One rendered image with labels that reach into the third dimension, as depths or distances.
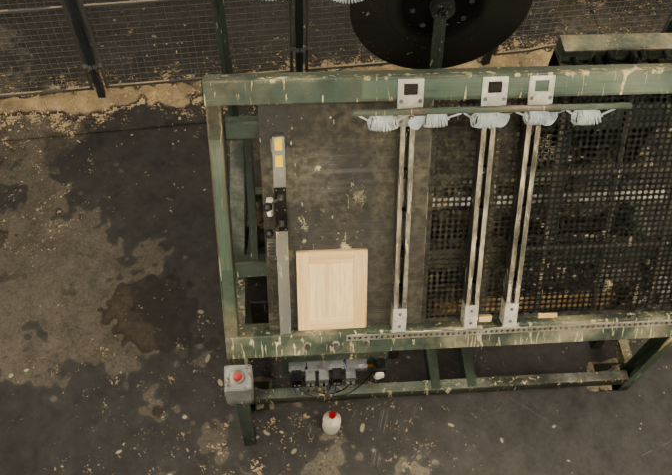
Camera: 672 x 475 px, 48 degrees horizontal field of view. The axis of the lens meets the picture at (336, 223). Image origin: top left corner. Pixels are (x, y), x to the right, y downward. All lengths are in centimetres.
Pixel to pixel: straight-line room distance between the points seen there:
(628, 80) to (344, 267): 139
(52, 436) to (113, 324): 69
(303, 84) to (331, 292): 99
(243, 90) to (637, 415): 292
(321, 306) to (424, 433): 119
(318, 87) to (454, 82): 52
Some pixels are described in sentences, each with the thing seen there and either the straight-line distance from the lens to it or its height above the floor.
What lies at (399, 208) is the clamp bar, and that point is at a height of 146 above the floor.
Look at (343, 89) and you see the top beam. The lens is 292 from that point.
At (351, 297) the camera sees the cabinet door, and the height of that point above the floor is 103.
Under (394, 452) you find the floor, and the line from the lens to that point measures 426.
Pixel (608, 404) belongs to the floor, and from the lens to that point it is 463.
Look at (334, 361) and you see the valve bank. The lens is 360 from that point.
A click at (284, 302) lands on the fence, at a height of 105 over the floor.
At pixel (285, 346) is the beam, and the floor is 85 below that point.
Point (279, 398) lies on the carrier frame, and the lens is 414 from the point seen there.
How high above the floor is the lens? 407
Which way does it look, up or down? 57 degrees down
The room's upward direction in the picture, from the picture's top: 4 degrees clockwise
